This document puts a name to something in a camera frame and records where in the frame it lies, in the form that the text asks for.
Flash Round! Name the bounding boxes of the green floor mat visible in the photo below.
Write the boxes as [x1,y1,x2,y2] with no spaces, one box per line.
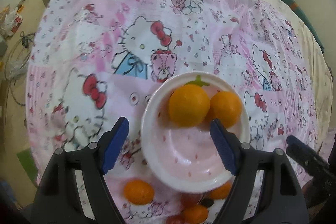
[17,148,38,188]

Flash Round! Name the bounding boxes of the small tangerine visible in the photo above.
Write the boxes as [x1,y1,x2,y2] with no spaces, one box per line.
[123,179,155,205]
[209,181,232,200]
[183,204,209,224]

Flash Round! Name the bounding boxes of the coiled hose on floor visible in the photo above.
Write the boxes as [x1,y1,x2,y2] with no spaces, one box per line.
[3,32,36,106]

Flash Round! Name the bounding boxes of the teal headboard edge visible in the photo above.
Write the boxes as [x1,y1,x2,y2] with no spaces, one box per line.
[281,0,325,53]

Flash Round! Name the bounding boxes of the pink Hello Kitty bedsheet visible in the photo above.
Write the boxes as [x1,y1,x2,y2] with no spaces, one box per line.
[26,0,333,223]

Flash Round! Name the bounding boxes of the red cherry tomato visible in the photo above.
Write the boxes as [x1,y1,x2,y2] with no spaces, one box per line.
[165,214,185,224]
[181,193,202,210]

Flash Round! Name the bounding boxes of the red white plastic bag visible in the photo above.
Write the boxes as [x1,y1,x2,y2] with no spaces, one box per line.
[3,7,23,36]

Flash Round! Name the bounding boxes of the large orange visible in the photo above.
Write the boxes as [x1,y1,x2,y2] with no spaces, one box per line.
[168,84,210,127]
[206,91,242,128]

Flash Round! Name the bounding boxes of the white pink strawberry plate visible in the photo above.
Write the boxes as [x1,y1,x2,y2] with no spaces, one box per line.
[141,71,235,193]

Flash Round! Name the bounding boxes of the dark grape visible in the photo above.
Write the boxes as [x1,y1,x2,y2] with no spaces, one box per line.
[199,198,214,208]

